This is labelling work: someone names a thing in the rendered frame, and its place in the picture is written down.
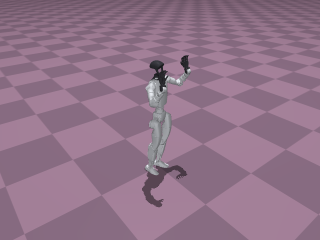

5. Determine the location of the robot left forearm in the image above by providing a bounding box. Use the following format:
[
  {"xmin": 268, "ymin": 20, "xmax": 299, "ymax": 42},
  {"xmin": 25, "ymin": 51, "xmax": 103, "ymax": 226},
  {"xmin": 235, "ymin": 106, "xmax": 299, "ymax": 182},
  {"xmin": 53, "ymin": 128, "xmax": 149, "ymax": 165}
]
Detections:
[{"xmin": 178, "ymin": 68, "xmax": 191, "ymax": 82}]

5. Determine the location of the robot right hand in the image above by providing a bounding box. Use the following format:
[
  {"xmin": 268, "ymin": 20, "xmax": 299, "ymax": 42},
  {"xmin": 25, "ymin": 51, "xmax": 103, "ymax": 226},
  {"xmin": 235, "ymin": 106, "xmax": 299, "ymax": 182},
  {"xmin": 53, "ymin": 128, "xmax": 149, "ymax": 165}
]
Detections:
[{"xmin": 159, "ymin": 70, "xmax": 168, "ymax": 92}]

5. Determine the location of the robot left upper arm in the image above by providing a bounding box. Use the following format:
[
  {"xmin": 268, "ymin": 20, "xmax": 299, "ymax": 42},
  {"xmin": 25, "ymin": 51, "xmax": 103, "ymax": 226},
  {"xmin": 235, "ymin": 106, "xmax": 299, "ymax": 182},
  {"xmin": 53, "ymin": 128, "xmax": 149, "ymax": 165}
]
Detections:
[{"xmin": 165, "ymin": 75, "xmax": 183, "ymax": 87}]

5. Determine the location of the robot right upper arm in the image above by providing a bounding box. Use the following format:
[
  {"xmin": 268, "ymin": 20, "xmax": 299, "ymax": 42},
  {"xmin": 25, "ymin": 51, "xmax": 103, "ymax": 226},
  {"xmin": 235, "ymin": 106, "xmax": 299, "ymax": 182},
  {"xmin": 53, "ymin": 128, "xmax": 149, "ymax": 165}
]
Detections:
[{"xmin": 145, "ymin": 82, "xmax": 158, "ymax": 108}]

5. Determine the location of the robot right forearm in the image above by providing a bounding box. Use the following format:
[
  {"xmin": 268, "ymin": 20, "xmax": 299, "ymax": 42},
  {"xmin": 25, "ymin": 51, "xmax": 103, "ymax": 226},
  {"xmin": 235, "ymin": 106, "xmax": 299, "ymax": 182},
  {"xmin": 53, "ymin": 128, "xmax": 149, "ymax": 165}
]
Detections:
[{"xmin": 149, "ymin": 86, "xmax": 167, "ymax": 107}]

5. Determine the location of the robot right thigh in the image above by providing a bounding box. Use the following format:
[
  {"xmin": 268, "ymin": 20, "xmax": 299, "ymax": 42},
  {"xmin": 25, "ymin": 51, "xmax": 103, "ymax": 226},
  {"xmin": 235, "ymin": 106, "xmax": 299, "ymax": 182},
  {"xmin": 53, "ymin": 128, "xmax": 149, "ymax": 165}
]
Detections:
[{"xmin": 149, "ymin": 117, "xmax": 162, "ymax": 151}]

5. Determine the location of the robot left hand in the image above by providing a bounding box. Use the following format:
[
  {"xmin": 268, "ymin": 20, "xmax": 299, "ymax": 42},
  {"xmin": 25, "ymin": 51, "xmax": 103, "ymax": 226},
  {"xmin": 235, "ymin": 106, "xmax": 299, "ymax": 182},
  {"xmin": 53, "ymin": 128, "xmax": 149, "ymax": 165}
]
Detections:
[{"xmin": 180, "ymin": 55, "xmax": 190, "ymax": 74}]

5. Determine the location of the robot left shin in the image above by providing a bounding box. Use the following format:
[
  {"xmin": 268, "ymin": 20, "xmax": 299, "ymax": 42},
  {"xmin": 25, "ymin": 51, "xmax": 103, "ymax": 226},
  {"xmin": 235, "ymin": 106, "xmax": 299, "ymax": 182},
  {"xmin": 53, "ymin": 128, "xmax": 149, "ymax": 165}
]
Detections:
[{"xmin": 156, "ymin": 141, "xmax": 167, "ymax": 163}]

